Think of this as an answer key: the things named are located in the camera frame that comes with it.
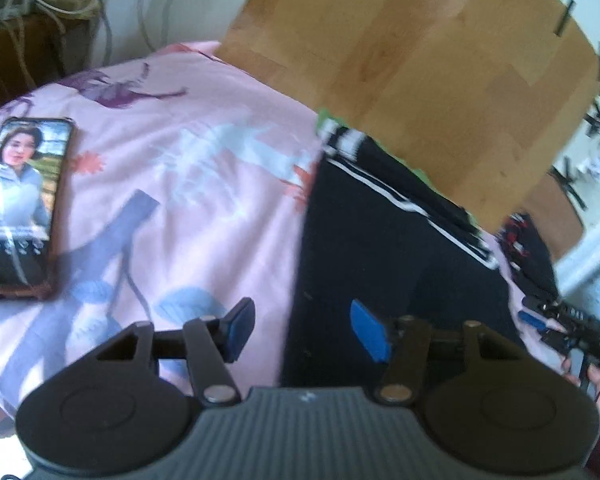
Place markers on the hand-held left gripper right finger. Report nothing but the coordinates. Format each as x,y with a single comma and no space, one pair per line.
370,332

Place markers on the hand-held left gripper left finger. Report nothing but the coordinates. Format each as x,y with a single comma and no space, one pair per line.
237,332

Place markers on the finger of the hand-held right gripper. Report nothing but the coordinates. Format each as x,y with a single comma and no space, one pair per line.
535,303
532,319

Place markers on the black garment with white stripes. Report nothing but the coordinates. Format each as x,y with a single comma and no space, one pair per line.
380,240

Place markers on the green garment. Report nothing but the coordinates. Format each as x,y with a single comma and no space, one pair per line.
420,172

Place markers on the person's right hand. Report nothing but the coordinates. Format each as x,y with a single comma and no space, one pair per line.
596,385

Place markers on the red black patterned cloth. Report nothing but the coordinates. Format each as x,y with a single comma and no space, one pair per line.
527,245

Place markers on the white furniture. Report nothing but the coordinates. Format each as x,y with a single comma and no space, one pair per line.
592,260

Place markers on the pink floral bed sheet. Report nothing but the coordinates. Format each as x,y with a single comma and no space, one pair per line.
180,210

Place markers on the black metal stand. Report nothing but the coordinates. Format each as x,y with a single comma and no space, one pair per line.
592,120

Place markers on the smartphone in brown case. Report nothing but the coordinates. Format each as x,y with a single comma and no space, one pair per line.
17,200

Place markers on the wooden headboard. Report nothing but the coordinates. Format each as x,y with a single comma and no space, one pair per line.
405,60

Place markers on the dark wooden nightstand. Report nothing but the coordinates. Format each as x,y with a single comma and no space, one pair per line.
25,55

